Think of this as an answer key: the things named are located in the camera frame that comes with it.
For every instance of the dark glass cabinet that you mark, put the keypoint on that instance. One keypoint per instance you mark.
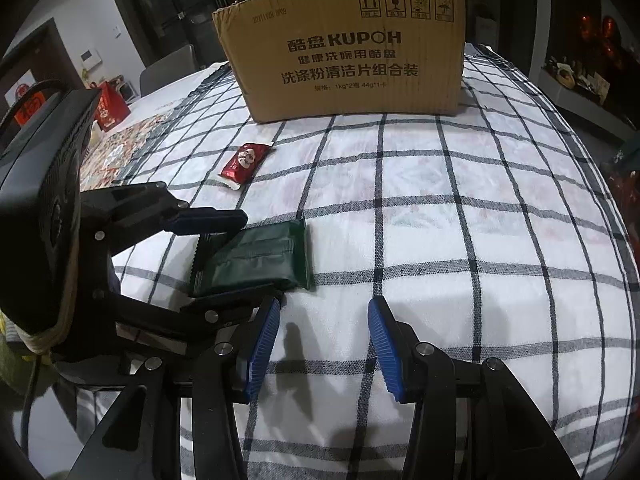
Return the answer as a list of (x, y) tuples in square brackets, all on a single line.
[(170, 5)]

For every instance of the red and white wall poster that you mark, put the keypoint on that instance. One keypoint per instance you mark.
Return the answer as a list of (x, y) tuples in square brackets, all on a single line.
[(22, 110)]

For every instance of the dark side cabinet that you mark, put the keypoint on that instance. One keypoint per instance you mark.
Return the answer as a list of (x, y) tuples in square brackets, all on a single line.
[(590, 70)]

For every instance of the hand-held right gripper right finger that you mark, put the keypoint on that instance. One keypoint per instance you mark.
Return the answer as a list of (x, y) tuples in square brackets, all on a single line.
[(385, 350)]

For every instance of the white wall panel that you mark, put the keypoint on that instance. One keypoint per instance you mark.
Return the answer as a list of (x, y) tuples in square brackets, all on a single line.
[(90, 57)]

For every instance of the red gift bag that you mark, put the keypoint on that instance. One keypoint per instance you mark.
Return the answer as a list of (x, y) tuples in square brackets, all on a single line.
[(111, 107)]

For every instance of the patterned table mat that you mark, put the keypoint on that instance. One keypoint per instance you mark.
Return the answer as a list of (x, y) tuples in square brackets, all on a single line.
[(120, 150)]

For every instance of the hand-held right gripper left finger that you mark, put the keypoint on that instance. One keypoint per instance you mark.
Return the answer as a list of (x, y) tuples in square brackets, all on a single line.
[(262, 340)]

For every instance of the brown cardboard box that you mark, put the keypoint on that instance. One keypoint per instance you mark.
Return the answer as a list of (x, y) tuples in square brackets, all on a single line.
[(350, 55)]

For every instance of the white stool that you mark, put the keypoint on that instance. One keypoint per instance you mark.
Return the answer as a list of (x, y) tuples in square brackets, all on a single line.
[(127, 91)]

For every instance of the small red snack packet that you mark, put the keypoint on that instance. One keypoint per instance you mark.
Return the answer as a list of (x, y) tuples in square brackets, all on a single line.
[(245, 160)]

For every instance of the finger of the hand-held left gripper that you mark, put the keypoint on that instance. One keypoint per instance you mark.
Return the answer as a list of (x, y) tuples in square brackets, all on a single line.
[(220, 312), (200, 220)]

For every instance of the dark green snack packet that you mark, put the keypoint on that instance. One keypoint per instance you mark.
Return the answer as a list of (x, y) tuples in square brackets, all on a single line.
[(250, 260)]

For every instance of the grey chair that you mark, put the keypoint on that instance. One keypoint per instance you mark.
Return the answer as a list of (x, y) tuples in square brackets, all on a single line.
[(167, 70)]

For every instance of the dark wooden door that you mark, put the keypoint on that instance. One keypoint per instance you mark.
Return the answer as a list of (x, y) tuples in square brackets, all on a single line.
[(55, 60)]

